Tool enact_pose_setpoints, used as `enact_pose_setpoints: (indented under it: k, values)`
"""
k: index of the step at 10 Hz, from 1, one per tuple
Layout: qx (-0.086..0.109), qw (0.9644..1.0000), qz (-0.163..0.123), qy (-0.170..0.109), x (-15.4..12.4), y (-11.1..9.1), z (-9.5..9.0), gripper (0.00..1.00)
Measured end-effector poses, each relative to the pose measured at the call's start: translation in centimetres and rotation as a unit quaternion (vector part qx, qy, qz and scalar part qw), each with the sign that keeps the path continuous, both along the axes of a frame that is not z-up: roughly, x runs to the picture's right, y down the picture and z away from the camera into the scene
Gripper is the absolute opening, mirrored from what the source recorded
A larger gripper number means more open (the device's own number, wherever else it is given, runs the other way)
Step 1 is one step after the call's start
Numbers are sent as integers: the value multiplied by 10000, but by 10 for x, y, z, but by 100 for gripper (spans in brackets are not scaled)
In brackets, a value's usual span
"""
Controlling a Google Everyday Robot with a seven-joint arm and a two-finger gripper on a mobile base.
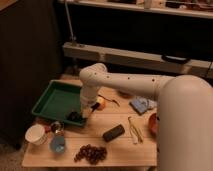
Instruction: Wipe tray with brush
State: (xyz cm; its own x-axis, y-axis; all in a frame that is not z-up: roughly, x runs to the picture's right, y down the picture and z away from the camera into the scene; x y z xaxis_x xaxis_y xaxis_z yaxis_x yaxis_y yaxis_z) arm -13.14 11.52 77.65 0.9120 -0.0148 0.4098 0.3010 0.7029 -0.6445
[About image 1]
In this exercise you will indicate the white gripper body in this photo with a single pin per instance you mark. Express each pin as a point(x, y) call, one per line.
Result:
point(86, 106)

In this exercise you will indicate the dark brush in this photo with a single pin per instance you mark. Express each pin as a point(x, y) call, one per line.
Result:
point(74, 116)

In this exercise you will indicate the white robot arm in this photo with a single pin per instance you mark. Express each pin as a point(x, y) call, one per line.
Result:
point(184, 113)

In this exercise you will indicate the green plastic tray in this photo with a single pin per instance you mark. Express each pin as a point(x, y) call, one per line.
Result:
point(58, 101)

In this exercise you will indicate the apple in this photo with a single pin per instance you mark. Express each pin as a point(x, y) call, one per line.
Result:
point(101, 103)

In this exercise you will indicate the dark thin stick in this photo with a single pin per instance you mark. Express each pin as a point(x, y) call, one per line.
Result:
point(109, 100)

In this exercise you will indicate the small metal cup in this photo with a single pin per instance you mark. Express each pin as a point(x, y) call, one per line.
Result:
point(57, 127)

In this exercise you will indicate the black rectangular block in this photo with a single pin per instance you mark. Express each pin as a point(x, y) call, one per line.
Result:
point(113, 133)

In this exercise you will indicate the blue cup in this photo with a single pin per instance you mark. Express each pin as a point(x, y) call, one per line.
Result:
point(57, 144)

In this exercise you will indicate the bunch of dark grapes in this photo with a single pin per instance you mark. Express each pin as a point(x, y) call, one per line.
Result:
point(92, 154)

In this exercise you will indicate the light wooden shelf beam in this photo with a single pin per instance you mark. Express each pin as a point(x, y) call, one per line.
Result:
point(137, 59)

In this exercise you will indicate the blue folded cloth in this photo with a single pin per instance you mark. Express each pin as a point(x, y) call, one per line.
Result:
point(142, 105)

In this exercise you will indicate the white cup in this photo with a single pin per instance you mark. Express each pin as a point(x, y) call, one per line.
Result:
point(36, 134)

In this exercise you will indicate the metal pole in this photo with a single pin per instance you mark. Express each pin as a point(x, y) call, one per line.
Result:
point(72, 36)

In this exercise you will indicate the red bowl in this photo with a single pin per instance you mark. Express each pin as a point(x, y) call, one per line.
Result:
point(152, 124)

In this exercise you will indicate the upper shelf board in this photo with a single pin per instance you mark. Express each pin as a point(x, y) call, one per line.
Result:
point(146, 6)

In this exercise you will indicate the black handle on shelf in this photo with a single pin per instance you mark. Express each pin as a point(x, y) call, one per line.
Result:
point(173, 59)

